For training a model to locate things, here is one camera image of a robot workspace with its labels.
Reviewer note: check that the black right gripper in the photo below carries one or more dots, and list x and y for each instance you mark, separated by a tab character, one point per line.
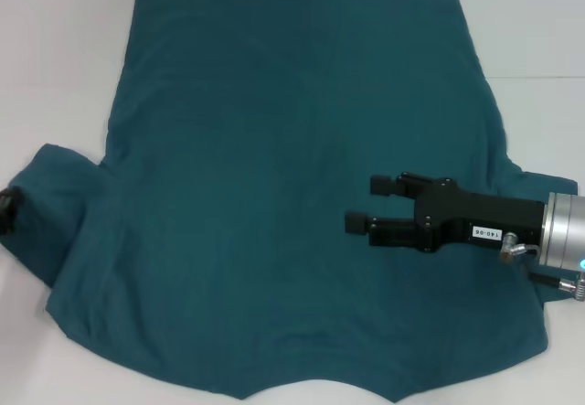
461	220

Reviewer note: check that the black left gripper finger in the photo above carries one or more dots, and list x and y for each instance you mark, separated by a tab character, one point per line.
6	199

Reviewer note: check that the teal blue t-shirt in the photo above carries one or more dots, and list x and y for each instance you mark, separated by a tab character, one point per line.
274	172

